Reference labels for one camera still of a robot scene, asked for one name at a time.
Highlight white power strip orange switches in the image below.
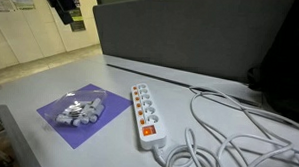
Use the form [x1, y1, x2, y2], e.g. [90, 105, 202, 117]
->
[128, 82, 169, 152]

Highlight clear plastic bag of batteries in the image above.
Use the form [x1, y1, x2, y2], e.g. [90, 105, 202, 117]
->
[43, 87, 109, 129]

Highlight purple paper mat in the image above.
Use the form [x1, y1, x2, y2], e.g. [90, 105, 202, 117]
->
[34, 82, 134, 152]

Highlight grey partition panel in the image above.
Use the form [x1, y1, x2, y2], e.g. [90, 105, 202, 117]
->
[90, 0, 296, 85]

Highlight dark wall sign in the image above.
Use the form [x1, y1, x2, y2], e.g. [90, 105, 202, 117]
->
[68, 0, 88, 33]

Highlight white power cable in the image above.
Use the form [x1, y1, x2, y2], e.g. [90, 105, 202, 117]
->
[152, 83, 299, 167]

